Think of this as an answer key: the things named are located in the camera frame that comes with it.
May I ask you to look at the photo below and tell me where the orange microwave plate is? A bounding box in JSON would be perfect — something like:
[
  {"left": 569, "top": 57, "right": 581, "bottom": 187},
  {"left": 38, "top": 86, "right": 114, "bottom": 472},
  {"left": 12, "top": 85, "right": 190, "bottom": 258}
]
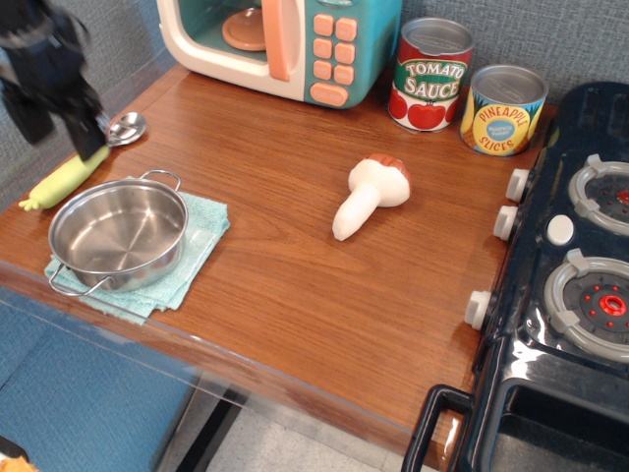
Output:
[{"left": 222, "top": 8, "right": 265, "bottom": 52}]

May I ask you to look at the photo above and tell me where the spoon with green handle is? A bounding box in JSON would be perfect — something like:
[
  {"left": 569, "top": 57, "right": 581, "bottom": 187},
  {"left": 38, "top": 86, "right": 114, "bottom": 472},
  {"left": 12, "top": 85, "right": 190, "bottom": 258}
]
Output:
[{"left": 19, "top": 112, "right": 146, "bottom": 211}]

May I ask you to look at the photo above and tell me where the white stove knob middle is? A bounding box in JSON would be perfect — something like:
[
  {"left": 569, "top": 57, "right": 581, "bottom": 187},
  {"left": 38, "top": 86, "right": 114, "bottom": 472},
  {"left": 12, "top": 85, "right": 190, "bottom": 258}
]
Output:
[{"left": 492, "top": 206, "right": 518, "bottom": 242}]

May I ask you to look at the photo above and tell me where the white plush mushroom toy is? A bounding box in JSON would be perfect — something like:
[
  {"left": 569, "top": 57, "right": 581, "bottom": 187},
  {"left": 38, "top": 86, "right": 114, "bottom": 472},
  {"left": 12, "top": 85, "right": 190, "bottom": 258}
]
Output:
[{"left": 332, "top": 153, "right": 412, "bottom": 241}]

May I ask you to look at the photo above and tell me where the white stove knob top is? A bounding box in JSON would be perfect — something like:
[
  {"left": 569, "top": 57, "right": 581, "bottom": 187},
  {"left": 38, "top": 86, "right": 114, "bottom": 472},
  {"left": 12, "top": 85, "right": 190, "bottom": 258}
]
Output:
[{"left": 505, "top": 168, "right": 530, "bottom": 203}]

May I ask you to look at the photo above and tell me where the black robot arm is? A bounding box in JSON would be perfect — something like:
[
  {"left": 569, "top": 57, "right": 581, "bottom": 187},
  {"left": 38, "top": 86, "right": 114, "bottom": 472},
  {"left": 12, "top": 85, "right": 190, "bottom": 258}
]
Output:
[{"left": 1, "top": 1, "right": 108, "bottom": 161}]

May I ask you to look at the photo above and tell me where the teal toy microwave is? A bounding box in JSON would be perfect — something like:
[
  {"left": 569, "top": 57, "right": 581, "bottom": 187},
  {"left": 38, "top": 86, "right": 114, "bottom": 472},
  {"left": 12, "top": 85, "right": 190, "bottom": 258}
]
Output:
[{"left": 157, "top": 0, "right": 402, "bottom": 109}]

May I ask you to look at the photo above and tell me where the white stove knob bottom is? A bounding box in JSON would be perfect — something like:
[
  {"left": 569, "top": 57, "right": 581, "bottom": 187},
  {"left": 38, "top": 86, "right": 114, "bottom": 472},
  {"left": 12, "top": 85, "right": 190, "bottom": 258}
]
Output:
[{"left": 464, "top": 291, "right": 491, "bottom": 330}]

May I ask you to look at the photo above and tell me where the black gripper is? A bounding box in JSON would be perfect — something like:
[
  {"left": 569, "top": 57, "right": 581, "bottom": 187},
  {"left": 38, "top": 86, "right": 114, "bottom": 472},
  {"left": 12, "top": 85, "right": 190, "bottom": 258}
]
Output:
[{"left": 1, "top": 29, "right": 109, "bottom": 161}]

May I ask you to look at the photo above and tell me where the black table leg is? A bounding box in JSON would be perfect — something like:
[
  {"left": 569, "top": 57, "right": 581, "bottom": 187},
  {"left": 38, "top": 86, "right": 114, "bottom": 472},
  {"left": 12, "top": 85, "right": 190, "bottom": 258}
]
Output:
[{"left": 176, "top": 400, "right": 241, "bottom": 472}]

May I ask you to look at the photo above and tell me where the tomato sauce can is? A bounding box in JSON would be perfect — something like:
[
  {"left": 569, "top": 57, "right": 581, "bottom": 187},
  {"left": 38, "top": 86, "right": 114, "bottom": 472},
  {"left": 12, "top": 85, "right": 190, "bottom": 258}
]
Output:
[{"left": 388, "top": 17, "right": 475, "bottom": 132}]

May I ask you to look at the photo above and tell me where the white stove knob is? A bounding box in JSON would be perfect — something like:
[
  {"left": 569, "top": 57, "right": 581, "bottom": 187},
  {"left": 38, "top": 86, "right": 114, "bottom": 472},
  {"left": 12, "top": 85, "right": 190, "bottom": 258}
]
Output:
[
  {"left": 492, "top": 206, "right": 518, "bottom": 242},
  {"left": 464, "top": 291, "right": 491, "bottom": 330},
  {"left": 505, "top": 168, "right": 530, "bottom": 203}
]

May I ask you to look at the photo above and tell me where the stainless steel pot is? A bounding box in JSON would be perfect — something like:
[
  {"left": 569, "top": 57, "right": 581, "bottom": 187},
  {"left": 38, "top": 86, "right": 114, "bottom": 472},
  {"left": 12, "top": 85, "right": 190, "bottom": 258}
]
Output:
[{"left": 48, "top": 169, "right": 189, "bottom": 297}]

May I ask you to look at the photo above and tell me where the black toy stove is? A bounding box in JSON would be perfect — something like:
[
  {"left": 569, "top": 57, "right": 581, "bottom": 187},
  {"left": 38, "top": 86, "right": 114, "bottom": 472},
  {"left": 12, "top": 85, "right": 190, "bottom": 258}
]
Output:
[{"left": 403, "top": 82, "right": 628, "bottom": 471}]

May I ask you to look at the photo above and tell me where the teal cloth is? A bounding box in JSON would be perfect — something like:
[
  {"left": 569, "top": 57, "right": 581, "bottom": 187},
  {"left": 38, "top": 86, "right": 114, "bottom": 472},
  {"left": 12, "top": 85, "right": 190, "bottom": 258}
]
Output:
[{"left": 44, "top": 190, "right": 231, "bottom": 324}]

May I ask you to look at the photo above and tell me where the pineapple slices can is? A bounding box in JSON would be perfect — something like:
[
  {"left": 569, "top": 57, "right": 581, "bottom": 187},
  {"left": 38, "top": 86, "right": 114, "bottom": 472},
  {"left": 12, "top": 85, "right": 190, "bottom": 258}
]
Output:
[{"left": 460, "top": 64, "right": 548, "bottom": 156}]

